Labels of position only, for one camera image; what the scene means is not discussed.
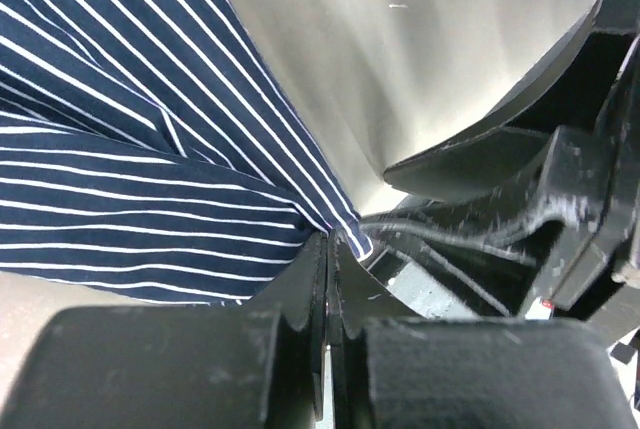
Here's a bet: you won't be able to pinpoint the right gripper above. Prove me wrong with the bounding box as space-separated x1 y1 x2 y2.
384 0 639 332

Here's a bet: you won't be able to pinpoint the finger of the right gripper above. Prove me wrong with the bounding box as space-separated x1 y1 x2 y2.
362 183 600 317

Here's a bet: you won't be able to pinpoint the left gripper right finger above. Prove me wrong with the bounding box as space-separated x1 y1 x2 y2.
327 237 636 428

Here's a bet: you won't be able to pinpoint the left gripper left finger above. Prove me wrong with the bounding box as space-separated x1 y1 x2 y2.
1 235 327 428

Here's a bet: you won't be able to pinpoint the striped blue boxer shorts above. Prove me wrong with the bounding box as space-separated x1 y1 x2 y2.
1 0 373 304

